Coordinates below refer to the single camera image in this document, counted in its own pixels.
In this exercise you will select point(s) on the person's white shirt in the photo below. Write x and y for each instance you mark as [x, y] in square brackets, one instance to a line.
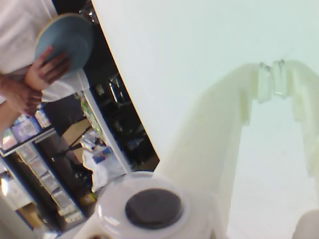
[17, 32]

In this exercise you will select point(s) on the white desk edge panel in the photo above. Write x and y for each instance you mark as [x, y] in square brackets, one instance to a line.
[109, 139]

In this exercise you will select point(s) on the blue printed box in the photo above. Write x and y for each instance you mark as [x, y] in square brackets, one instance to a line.
[25, 129]

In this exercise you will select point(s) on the person's right hand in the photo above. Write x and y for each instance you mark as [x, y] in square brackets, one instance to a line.
[40, 72]

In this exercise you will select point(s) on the person's left hand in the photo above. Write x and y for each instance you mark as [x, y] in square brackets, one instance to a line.
[20, 97]

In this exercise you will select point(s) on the white plastic bag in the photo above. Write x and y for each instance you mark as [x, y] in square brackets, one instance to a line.
[104, 171]

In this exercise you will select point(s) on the tan cardboard box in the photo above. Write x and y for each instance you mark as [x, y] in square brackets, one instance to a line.
[74, 132]

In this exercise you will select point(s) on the grey drawer cabinet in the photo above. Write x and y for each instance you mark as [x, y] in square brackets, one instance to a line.
[49, 179]

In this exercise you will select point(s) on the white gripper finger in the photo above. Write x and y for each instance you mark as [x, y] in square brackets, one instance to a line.
[311, 104]
[207, 139]

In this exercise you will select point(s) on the light blue plastic plate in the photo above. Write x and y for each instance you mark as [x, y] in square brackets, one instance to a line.
[69, 42]

